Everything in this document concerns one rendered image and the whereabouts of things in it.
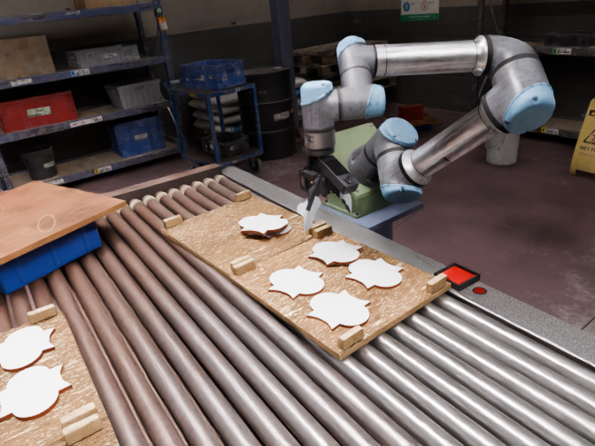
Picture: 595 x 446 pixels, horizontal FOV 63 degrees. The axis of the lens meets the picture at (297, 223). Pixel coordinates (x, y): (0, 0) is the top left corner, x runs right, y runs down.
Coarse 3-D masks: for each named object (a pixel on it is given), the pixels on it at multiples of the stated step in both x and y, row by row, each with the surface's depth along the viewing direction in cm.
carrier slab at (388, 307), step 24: (312, 240) 137; (336, 240) 135; (264, 264) 127; (288, 264) 126; (312, 264) 125; (264, 288) 116; (336, 288) 113; (360, 288) 113; (408, 288) 111; (288, 312) 107; (384, 312) 104; (408, 312) 104; (312, 336) 99; (336, 336) 98
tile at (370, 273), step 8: (352, 264) 121; (360, 264) 121; (368, 264) 121; (376, 264) 120; (384, 264) 120; (352, 272) 118; (360, 272) 118; (368, 272) 117; (376, 272) 117; (384, 272) 117; (392, 272) 116; (400, 272) 118; (352, 280) 116; (360, 280) 114; (368, 280) 114; (376, 280) 114; (384, 280) 114; (392, 280) 113; (400, 280) 113; (368, 288) 111; (384, 288) 112
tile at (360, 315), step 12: (312, 300) 109; (324, 300) 108; (336, 300) 108; (348, 300) 107; (360, 300) 107; (312, 312) 104; (324, 312) 104; (336, 312) 104; (348, 312) 103; (360, 312) 103; (336, 324) 100; (348, 324) 100; (360, 324) 100
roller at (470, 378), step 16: (192, 192) 184; (208, 208) 172; (400, 336) 100; (416, 336) 98; (416, 352) 97; (432, 352) 94; (448, 352) 94; (448, 368) 91; (464, 368) 89; (464, 384) 88; (480, 384) 86; (496, 384) 85; (496, 400) 83; (512, 400) 82; (512, 416) 81; (528, 416) 79; (544, 416) 78; (544, 432) 76; (560, 432) 75
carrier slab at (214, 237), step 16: (224, 208) 163; (240, 208) 162; (256, 208) 161; (272, 208) 160; (192, 224) 154; (208, 224) 153; (224, 224) 152; (176, 240) 145; (192, 240) 143; (208, 240) 142; (224, 240) 142; (240, 240) 141; (256, 240) 140; (272, 240) 139; (288, 240) 138; (304, 240) 137; (208, 256) 134; (224, 256) 133; (240, 256) 132; (256, 256) 131; (272, 256) 131; (224, 272) 125
